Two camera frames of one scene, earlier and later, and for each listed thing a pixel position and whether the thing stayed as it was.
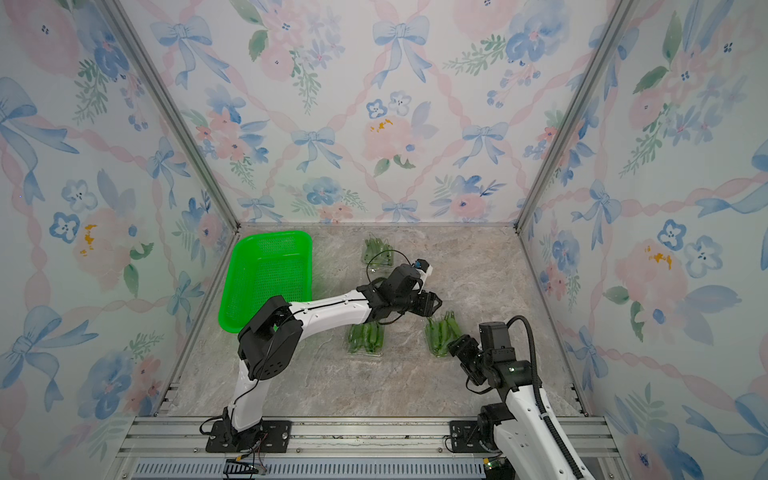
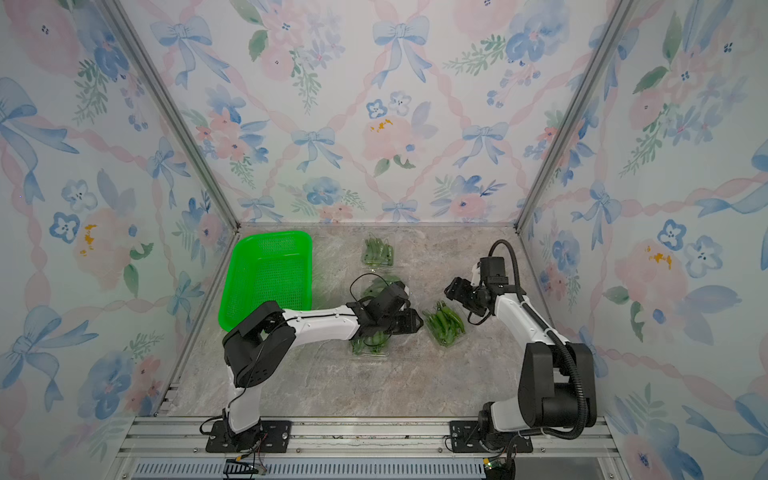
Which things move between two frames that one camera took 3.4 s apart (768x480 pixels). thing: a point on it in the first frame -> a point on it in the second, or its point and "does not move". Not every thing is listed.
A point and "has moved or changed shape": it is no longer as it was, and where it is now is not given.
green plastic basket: (262, 266) does not move
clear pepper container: (366, 338) does not move
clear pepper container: (379, 251) does not move
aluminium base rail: (175, 448) does not move
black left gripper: (427, 303) -> (412, 326)
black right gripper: (462, 347) -> (459, 290)
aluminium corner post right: (620, 18) does not move
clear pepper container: (439, 332) has moved or changed shape
